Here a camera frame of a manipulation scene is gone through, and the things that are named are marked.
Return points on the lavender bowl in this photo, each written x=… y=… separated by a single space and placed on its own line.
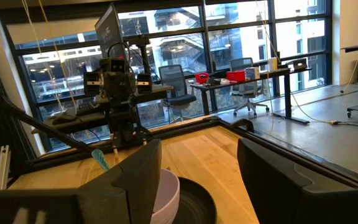
x=166 y=199

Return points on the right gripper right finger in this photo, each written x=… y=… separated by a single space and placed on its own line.
x=284 y=199

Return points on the black frame hook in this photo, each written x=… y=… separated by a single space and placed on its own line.
x=242 y=120

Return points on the large red box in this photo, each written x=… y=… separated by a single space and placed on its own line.
x=235 y=76

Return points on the black computer mouse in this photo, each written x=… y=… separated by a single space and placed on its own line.
x=64 y=119

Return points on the grey laptop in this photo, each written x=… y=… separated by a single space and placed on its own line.
x=300 y=64

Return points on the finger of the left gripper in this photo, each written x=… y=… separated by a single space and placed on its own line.
x=112 y=88
x=126 y=88

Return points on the grey tilted monitor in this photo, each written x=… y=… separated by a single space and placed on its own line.
x=109 y=31

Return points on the long black desk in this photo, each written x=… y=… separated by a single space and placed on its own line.
x=287 y=96

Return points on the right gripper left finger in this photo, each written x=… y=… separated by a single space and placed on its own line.
x=135 y=186

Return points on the black keyboard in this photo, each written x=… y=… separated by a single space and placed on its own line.
x=87 y=107

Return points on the grey office chair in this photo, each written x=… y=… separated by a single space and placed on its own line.
x=174 y=81
x=241 y=63

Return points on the black plate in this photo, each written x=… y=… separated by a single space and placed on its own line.
x=197 y=205

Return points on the iridescent purple teal spoon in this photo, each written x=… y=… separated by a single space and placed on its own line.
x=100 y=159

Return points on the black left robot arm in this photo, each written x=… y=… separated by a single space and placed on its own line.
x=123 y=124

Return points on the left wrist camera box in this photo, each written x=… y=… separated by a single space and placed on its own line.
x=117 y=66

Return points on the small red box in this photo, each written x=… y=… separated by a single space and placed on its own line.
x=202 y=78

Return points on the white aluminium bracket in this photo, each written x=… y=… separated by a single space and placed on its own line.
x=2 y=168

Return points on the grey desk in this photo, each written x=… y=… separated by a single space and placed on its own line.
x=158 y=91

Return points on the white box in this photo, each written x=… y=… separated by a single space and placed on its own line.
x=252 y=73

